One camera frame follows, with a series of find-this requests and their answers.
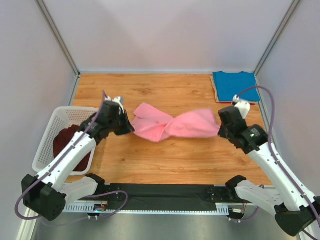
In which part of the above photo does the aluminium front rail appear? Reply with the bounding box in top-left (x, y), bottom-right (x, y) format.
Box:
top-left (62, 183), bottom-right (276, 217)

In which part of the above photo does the dark red t shirt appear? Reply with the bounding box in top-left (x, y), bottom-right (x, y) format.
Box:
top-left (52, 124), bottom-right (92, 173)

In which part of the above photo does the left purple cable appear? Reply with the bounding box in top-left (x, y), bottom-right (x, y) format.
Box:
top-left (14, 90), bottom-right (111, 221)

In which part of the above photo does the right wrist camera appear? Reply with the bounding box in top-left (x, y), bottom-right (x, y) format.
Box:
top-left (232, 95), bottom-right (251, 120)

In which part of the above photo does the left aluminium frame post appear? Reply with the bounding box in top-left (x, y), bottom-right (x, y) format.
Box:
top-left (34, 0), bottom-right (81, 76)

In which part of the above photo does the pink t shirt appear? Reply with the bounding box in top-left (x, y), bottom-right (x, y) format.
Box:
top-left (131, 103), bottom-right (220, 143)

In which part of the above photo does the blue folded t shirt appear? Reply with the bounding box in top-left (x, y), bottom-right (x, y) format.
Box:
top-left (212, 71), bottom-right (256, 101)

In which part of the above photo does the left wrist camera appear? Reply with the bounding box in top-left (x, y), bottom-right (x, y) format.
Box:
top-left (111, 96), bottom-right (125, 114)

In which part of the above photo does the right aluminium frame post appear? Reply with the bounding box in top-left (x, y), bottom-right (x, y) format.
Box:
top-left (254, 0), bottom-right (302, 76)

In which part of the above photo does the white plastic laundry basket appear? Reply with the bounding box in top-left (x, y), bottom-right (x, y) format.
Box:
top-left (32, 106), bottom-right (98, 172)

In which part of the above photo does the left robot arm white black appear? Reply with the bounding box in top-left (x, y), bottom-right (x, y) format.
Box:
top-left (17, 96), bottom-right (134, 221)

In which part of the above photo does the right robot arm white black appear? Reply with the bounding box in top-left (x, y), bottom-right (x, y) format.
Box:
top-left (218, 105), bottom-right (320, 237)

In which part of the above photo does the aluminium frame post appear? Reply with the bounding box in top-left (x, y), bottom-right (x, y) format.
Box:
top-left (254, 0), bottom-right (302, 76)
top-left (34, 0), bottom-right (81, 76)

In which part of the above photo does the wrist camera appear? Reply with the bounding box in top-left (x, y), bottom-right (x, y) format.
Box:
top-left (111, 96), bottom-right (125, 114)
top-left (232, 95), bottom-right (251, 120)

